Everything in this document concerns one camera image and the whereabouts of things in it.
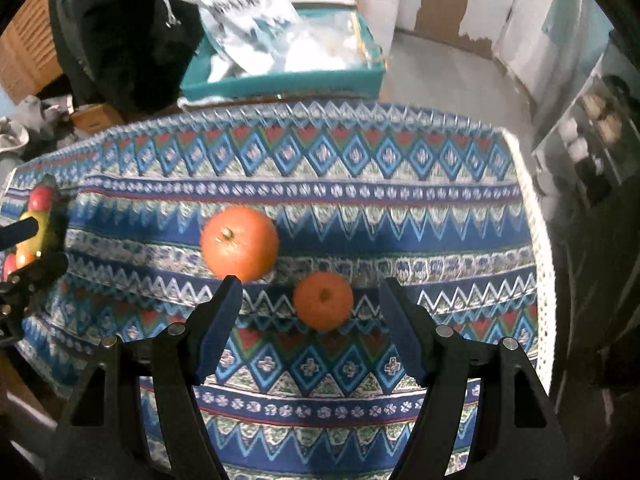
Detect dark glass plate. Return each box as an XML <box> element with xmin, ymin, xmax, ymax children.
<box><xmin>0</xmin><ymin>175</ymin><xmax>71</xmax><ymax>286</ymax></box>

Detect wooden drawer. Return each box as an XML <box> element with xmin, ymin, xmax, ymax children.
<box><xmin>70</xmin><ymin>102</ymin><xmax>126</xmax><ymax>136</ymax></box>

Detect grey garment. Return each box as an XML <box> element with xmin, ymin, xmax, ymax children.
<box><xmin>0</xmin><ymin>95</ymin><xmax>76</xmax><ymax>161</ymax></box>

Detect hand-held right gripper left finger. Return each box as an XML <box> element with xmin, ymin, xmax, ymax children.
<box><xmin>45</xmin><ymin>275</ymin><xmax>243</xmax><ymax>480</ymax></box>

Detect small tangerine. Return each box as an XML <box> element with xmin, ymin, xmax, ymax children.
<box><xmin>293</xmin><ymin>271</ymin><xmax>355</xmax><ymax>332</ymax></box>

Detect black hanging clothes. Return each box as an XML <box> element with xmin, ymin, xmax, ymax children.
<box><xmin>50</xmin><ymin>0</ymin><xmax>206</xmax><ymax>117</ymax></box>

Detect dark cloth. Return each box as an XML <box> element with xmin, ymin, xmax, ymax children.
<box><xmin>547</xmin><ymin>180</ymin><xmax>640</xmax><ymax>461</ymax></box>

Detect wooden louvred cabinet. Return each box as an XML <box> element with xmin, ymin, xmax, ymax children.
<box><xmin>0</xmin><ymin>0</ymin><xmax>66</xmax><ymax>106</ymax></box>

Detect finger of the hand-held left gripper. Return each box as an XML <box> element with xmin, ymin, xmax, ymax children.
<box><xmin>9</xmin><ymin>252</ymin><xmax>69</xmax><ymax>293</ymax></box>
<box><xmin>0</xmin><ymin>220</ymin><xmax>42</xmax><ymax>252</ymax></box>

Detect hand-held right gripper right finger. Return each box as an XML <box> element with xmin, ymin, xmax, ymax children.
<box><xmin>380</xmin><ymin>277</ymin><xmax>573</xmax><ymax>480</ymax></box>

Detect teal storage box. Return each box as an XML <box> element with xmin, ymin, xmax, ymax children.
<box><xmin>180</xmin><ymin>7</ymin><xmax>388</xmax><ymax>107</ymax></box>

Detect white printed plastic bag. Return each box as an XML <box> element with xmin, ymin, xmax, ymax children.
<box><xmin>147</xmin><ymin>0</ymin><xmax>303</xmax><ymax>78</ymax></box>

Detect clear plastic bag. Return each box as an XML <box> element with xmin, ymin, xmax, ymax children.
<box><xmin>277</xmin><ymin>12</ymin><xmax>373</xmax><ymax>73</ymax></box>

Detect blue patterned tablecloth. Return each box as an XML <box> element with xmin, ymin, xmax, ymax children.
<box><xmin>0</xmin><ymin>100</ymin><xmax>558</xmax><ymax>480</ymax></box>

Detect medium orange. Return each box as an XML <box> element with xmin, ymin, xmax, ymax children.
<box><xmin>200</xmin><ymin>206</ymin><xmax>280</xmax><ymax>282</ymax></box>

